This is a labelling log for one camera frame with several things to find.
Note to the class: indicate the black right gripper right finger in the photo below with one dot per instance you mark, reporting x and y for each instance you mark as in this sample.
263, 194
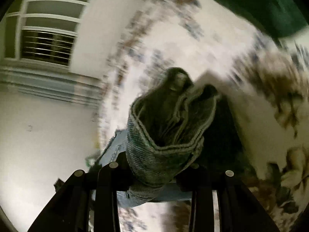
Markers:
219, 168

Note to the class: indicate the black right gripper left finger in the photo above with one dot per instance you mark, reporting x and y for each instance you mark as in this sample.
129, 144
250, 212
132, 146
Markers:
69, 208

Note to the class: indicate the blue denim jeans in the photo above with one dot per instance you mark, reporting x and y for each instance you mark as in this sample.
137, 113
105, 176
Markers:
163, 136

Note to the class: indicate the floral bed sheet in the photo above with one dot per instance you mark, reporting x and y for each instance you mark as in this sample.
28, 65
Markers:
264, 80

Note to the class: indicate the left grey striped curtain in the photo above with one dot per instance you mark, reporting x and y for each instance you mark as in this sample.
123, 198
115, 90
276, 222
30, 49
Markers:
65, 87

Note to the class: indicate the dark green plush blanket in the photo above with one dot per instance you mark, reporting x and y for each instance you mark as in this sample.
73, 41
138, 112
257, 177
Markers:
276, 18

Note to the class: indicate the white framed barred window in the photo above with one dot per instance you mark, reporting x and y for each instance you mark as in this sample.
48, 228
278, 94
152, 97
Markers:
42, 30

